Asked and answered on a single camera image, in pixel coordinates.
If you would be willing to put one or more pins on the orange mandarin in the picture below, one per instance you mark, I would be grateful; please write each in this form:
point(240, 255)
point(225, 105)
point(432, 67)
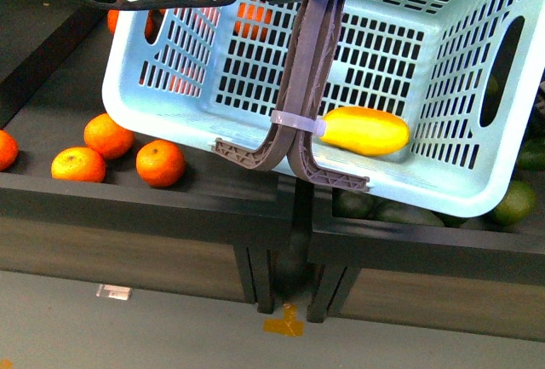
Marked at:
point(78, 164)
point(9, 150)
point(109, 139)
point(160, 163)

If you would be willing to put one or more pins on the yellow mango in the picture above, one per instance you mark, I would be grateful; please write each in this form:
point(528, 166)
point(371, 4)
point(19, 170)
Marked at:
point(364, 131)

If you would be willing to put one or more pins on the green avocado on shelf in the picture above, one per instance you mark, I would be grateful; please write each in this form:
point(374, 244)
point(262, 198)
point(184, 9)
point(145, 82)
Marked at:
point(518, 202)

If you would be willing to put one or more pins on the clear plastic label holder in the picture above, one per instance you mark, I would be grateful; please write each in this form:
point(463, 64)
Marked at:
point(116, 292)

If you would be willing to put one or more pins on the yellow floor tape mark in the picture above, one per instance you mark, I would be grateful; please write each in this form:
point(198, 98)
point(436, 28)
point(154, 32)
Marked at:
point(288, 325)

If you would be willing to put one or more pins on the light teal plastic basket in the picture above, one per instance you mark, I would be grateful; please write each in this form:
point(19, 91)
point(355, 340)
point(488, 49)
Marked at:
point(252, 80)

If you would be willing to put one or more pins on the dark wood display stand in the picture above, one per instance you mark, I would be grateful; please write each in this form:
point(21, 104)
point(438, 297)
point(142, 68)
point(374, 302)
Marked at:
point(214, 234)

